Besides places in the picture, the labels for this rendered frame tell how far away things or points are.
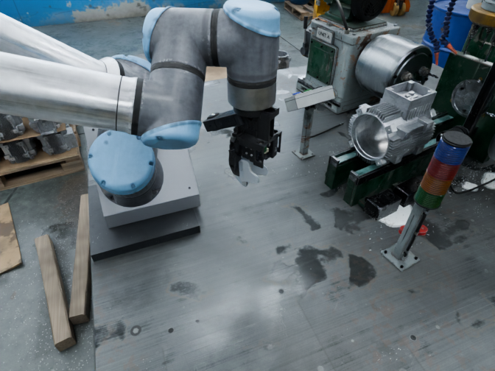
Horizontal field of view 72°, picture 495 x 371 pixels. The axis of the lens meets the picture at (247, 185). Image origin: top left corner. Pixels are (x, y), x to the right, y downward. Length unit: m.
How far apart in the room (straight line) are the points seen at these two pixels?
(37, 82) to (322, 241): 0.84
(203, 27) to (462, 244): 0.99
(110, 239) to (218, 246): 0.32
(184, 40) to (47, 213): 2.14
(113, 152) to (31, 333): 1.38
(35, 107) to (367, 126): 1.01
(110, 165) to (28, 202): 1.96
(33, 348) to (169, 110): 1.64
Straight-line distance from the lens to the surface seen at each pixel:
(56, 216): 2.56
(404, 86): 1.27
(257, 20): 0.57
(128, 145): 0.84
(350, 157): 1.23
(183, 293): 0.97
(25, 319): 2.13
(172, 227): 1.08
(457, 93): 1.60
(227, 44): 0.58
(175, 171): 1.10
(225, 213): 1.14
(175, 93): 0.55
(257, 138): 0.67
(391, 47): 1.55
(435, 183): 0.89
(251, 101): 0.61
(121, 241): 1.09
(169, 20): 0.61
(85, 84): 0.55
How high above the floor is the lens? 1.62
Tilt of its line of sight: 41 degrees down
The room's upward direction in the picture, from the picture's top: straight up
